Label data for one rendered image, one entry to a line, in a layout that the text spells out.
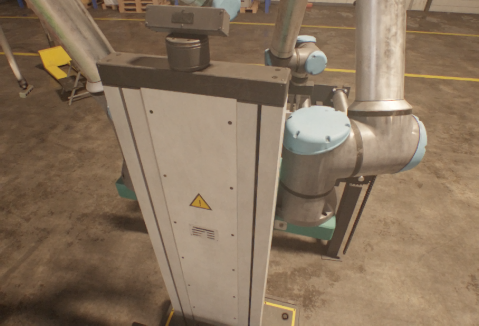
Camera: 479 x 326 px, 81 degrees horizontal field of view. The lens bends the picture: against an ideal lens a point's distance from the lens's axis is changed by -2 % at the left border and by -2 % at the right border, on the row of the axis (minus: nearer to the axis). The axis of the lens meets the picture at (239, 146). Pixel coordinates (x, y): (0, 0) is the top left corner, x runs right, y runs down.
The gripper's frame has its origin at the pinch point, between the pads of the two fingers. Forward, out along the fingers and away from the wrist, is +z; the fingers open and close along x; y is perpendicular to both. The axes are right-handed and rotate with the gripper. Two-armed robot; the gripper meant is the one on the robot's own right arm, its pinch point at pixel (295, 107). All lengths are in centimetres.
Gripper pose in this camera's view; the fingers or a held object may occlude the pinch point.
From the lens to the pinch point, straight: 143.5
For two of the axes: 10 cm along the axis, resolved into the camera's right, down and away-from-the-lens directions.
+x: 9.9, 0.9, -1.2
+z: 0.0, 7.9, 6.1
